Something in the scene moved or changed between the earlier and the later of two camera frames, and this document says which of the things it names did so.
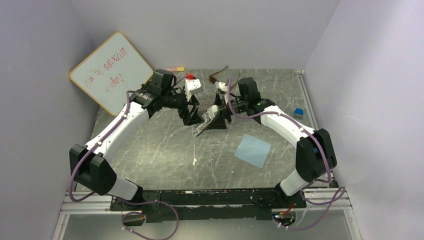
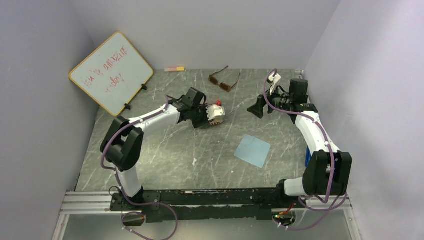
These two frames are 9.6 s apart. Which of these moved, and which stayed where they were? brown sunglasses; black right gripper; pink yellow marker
Moved: black right gripper
Stayed: pink yellow marker; brown sunglasses
